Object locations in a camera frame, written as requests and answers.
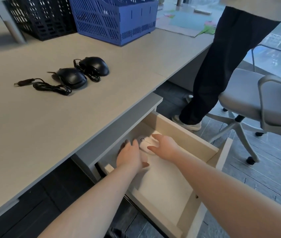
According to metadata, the person's left hand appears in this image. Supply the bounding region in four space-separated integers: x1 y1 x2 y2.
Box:
117 140 151 175

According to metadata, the person's right hand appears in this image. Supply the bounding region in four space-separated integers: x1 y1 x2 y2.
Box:
147 133 181 161

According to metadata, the white computer mouse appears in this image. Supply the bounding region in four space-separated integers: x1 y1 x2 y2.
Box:
139 136 160 155

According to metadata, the person's left forearm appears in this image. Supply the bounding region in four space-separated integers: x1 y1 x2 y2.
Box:
37 167 144 238

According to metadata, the person's right forearm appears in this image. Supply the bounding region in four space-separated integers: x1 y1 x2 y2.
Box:
169 150 281 238

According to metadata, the light wooden drawer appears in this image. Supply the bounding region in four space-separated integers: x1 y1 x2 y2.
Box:
94 110 234 238

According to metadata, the gray office chair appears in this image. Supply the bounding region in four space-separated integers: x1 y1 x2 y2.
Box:
204 44 281 164

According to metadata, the green folded paper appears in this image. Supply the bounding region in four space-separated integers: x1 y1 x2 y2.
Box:
197 24 217 37

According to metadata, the light blue paper sheet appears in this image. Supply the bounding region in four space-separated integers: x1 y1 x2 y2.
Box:
169 9 221 30

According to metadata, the blue plastic file organizer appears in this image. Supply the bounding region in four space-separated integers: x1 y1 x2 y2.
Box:
69 0 159 46

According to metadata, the black plastic file organizer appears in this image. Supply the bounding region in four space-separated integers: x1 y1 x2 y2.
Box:
3 0 78 41

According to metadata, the gray metal leg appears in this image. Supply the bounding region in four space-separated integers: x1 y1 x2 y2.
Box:
0 0 27 44

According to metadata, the black wired mouse bundled cable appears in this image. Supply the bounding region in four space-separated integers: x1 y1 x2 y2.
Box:
73 56 110 82

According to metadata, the black wired mouse loose cable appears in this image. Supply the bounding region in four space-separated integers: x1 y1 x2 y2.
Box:
14 68 88 96

